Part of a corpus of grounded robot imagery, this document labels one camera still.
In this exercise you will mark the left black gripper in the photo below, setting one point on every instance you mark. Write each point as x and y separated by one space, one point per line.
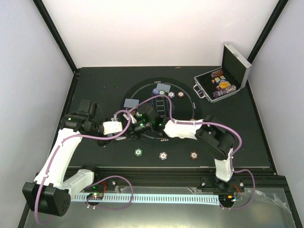
101 142

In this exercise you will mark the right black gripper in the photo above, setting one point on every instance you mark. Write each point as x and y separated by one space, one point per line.
133 132

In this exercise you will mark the green chip stack front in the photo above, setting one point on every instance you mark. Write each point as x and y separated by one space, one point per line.
138 152

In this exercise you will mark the dealt card seat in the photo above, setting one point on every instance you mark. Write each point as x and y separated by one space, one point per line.
131 103
163 87

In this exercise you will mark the blue chip stack front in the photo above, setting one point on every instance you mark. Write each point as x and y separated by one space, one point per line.
163 156

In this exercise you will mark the purple small blind button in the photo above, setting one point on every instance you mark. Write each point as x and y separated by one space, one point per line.
155 91

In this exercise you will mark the blue chips top seat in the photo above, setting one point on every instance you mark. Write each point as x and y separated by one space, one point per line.
171 94

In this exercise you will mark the dealt card top seat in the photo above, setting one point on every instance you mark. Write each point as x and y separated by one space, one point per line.
163 87

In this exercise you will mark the brown chips top seat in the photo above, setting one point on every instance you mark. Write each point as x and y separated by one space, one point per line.
180 94

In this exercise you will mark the brown chip stack front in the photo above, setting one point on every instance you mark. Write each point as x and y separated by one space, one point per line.
193 155

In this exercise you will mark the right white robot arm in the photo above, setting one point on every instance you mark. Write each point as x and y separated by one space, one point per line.
221 141

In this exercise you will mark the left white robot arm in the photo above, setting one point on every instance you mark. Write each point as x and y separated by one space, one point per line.
50 193

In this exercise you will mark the round black poker mat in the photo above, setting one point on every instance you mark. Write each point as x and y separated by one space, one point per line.
183 108

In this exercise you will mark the purple chip row in case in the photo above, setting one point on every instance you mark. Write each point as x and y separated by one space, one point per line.
218 93

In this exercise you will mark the aluminium poker case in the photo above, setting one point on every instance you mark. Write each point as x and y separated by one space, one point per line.
235 68

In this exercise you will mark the orange big blind button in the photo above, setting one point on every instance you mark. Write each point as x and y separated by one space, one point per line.
223 84

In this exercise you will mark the orange chip row in case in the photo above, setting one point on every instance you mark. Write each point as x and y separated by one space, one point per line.
217 73

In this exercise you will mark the blue playing card box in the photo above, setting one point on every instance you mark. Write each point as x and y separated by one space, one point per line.
220 79

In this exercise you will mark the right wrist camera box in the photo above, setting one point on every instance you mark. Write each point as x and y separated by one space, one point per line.
130 117

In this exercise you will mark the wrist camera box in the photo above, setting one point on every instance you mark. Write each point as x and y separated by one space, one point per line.
112 127
130 117

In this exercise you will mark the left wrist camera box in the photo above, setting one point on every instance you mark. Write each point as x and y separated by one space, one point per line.
112 127

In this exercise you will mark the white slotted cable duct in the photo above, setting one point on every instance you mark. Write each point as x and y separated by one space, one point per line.
148 198

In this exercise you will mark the left black frame post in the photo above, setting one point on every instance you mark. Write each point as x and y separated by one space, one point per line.
55 33

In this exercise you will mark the black frame post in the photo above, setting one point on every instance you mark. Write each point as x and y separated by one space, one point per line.
55 33
280 6

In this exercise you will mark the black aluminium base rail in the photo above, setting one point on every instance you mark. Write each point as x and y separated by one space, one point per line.
203 179

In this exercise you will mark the right black frame post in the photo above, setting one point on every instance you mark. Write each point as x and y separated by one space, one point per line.
280 6

